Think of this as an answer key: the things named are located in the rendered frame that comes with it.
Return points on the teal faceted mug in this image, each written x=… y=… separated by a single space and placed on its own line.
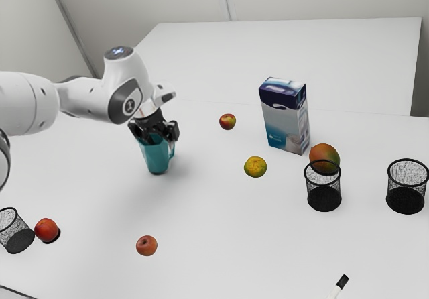
x=156 y=156

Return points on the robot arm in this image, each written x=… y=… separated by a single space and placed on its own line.
x=110 y=88

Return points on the blue white carton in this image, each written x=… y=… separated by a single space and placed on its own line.
x=285 y=118

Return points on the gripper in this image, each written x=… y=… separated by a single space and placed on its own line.
x=151 y=126

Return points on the red green mango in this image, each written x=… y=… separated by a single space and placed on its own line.
x=324 y=155

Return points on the red green apple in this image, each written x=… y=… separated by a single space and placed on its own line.
x=227 y=121

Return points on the white marker with black cap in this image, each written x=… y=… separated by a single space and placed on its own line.
x=338 y=287

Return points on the red peach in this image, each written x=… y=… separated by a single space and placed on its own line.
x=46 y=229

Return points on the black mesh pen holder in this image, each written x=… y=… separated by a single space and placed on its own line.
x=323 y=186
x=11 y=232
x=407 y=186

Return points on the red orange apple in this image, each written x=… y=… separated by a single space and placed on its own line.
x=146 y=245

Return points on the green yellow orange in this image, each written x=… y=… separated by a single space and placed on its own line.
x=255 y=167

